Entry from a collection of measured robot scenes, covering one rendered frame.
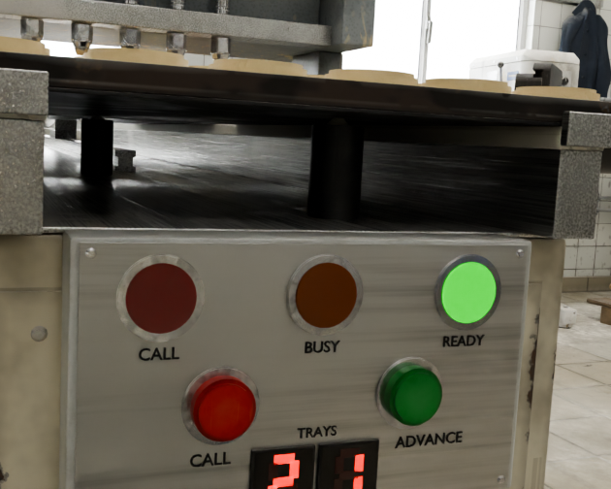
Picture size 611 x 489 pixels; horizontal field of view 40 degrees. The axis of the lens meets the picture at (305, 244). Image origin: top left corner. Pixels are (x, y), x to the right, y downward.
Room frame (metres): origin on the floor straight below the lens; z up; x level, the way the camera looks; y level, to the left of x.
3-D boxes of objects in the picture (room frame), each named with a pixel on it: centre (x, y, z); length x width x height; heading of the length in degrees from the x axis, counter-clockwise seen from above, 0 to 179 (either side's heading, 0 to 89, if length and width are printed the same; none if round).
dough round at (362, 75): (0.46, -0.03, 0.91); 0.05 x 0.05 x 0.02
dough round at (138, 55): (0.41, 0.09, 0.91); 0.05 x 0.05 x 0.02
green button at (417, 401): (0.42, -0.06, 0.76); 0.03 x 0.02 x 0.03; 112
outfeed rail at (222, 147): (1.38, 0.22, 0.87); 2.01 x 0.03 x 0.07; 22
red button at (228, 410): (0.38, 0.04, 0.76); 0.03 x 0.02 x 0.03; 112
